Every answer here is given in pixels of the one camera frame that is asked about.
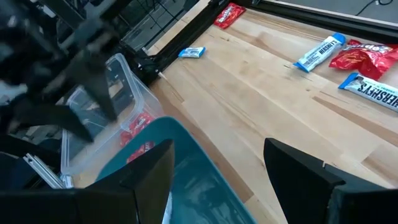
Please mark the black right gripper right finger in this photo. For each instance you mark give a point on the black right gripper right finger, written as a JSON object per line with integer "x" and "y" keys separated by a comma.
{"x": 311, "y": 199}

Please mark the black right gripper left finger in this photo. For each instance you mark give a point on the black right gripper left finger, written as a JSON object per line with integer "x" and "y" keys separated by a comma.
{"x": 93, "y": 208}

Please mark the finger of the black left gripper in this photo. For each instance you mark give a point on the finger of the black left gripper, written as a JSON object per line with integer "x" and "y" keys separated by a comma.
{"x": 53, "y": 116}
{"x": 96, "y": 84}

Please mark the red Skittles candy bag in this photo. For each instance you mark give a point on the red Skittles candy bag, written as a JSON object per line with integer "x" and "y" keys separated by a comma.
{"x": 140, "y": 152}
{"x": 229, "y": 15}
{"x": 140, "y": 124}
{"x": 363, "y": 60}

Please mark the white blue Hershey's candy bar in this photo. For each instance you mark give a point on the white blue Hershey's candy bar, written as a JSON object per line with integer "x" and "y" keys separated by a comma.
{"x": 191, "y": 52}
{"x": 373, "y": 91}
{"x": 320, "y": 52}

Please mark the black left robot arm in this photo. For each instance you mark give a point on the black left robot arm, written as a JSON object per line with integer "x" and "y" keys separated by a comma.
{"x": 18, "y": 165}

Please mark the clear plastic bin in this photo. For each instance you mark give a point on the clear plastic bin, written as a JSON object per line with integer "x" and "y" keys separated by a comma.
{"x": 93, "y": 158}

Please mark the silver aluminium extrusion piece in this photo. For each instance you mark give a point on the silver aluminium extrusion piece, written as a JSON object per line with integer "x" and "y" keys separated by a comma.
{"x": 43, "y": 171}

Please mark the teal plastic bin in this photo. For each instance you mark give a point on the teal plastic bin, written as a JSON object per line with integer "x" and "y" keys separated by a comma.
{"x": 202, "y": 186}

